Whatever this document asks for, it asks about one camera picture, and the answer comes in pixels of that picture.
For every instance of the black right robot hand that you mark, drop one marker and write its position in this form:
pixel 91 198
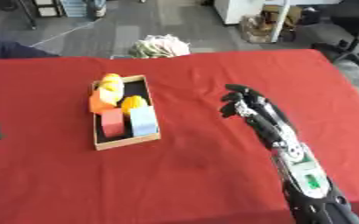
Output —
pixel 249 108

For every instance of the brown cardboard box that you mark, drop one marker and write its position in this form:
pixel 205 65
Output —
pixel 261 27

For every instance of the tan cardboard box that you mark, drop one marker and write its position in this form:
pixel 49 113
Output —
pixel 125 113

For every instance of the person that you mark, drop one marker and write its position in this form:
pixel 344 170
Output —
pixel 9 49

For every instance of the white cabinet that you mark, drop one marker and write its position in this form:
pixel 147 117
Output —
pixel 238 10

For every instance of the light blue block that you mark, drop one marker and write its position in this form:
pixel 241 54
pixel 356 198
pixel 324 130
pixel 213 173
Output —
pixel 144 121

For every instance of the crumpled pale bag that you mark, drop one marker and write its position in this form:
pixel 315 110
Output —
pixel 159 46

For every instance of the orange block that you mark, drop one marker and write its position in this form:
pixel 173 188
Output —
pixel 99 105

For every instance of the small orange toy fruit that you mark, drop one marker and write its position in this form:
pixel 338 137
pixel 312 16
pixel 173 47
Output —
pixel 133 103

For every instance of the black office chair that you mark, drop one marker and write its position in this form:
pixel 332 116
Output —
pixel 348 38

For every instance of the red block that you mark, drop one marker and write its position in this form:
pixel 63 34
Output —
pixel 112 122

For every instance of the yellow toy fruit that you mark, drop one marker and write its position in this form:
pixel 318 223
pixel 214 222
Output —
pixel 111 89

